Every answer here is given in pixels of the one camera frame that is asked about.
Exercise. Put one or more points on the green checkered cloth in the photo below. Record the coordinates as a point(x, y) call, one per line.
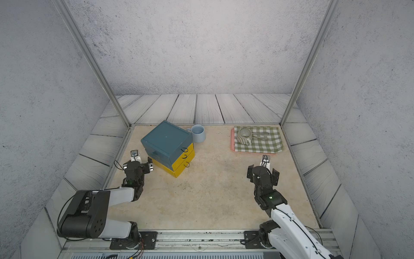
point(257, 139)

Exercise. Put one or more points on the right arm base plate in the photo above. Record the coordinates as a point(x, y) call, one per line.
point(273, 239)

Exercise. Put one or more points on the aluminium front rail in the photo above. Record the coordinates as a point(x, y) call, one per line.
point(179, 241)

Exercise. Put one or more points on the teal and yellow drawer cabinet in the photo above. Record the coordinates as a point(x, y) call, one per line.
point(170, 147)

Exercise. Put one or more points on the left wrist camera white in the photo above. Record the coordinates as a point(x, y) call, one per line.
point(135, 156)

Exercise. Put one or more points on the left aluminium frame post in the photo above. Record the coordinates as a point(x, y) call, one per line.
point(74, 30)

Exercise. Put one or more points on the striped ceramic cup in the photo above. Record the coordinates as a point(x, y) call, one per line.
point(244, 136)

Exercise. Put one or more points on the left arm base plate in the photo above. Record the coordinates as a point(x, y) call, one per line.
point(139, 240)

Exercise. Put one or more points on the light blue mug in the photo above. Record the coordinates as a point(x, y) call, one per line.
point(198, 133)

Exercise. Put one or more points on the right aluminium frame post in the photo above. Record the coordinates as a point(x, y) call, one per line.
point(320, 36)

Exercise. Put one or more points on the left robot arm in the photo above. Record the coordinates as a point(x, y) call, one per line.
point(87, 213)

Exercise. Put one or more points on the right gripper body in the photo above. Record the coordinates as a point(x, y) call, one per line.
point(251, 171)

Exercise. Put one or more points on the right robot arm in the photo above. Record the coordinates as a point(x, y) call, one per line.
point(284, 231)

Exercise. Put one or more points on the metal spoon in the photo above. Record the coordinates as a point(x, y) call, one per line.
point(261, 135)

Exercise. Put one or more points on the aluminium frame post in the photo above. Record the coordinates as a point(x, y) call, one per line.
point(320, 36)
point(74, 30)

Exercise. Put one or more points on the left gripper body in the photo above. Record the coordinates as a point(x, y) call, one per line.
point(145, 169)

